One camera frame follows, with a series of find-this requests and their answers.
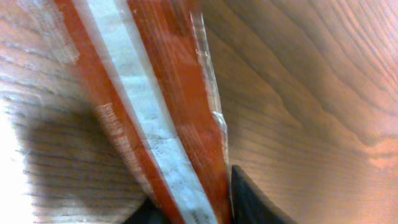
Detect orange-red snack bar wrapper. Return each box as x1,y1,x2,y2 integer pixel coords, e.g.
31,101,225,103
55,0,231,223

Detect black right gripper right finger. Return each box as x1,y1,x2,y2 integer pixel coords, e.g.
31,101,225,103
231,165,297,224

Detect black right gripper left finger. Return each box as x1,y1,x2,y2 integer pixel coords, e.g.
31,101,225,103
123,197,170,224

